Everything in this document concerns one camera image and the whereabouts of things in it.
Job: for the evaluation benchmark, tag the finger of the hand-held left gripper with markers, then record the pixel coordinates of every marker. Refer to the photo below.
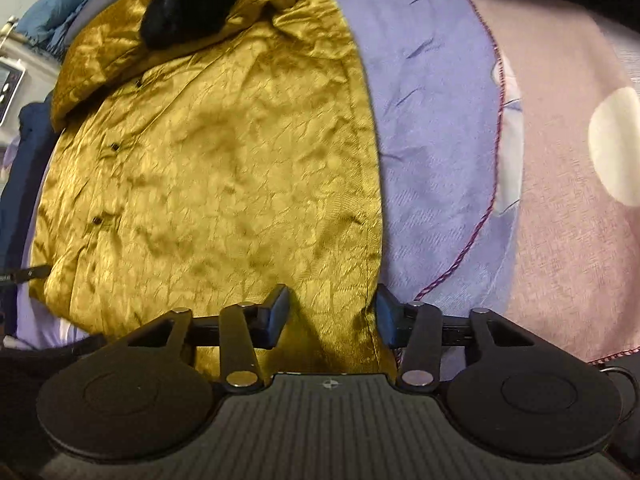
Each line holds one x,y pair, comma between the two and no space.
30,273

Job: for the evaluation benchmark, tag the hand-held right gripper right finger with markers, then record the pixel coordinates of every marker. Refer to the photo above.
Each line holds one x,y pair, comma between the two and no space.
387,317

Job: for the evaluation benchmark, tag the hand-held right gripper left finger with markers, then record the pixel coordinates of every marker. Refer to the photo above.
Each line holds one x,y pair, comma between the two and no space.
277,317

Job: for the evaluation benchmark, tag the gold satin jacket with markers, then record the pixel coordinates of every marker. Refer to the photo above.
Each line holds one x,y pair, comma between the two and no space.
225,160

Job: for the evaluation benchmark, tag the navy cloth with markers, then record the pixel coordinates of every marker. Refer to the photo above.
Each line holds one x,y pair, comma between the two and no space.
27,160

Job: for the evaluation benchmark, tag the white device with screen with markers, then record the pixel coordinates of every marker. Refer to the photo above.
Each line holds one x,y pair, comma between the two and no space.
10,87

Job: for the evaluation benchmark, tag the purple pink printed blanket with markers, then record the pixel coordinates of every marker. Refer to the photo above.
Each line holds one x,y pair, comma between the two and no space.
450,135

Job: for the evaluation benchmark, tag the blue puffy jacket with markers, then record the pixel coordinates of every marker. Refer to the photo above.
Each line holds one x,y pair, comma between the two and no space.
60,15

